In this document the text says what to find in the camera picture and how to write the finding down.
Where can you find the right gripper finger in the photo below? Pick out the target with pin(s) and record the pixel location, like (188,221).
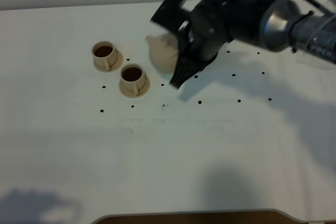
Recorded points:
(189,64)

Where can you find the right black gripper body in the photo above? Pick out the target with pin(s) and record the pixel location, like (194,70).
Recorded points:
(206,33)

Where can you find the beige teapot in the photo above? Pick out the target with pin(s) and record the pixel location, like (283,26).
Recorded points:
(163,52)

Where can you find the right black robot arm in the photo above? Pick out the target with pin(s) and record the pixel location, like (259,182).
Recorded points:
(273,25)

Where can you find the near beige teacup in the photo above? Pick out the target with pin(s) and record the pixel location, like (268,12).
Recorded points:
(132,79)

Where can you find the beige teacup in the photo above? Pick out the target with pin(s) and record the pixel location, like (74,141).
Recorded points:
(132,79)
(104,56)

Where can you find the near beige cup saucer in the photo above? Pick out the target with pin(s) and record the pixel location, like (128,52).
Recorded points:
(143,90)

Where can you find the far beige teacup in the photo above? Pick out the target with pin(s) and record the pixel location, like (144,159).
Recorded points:
(104,56)

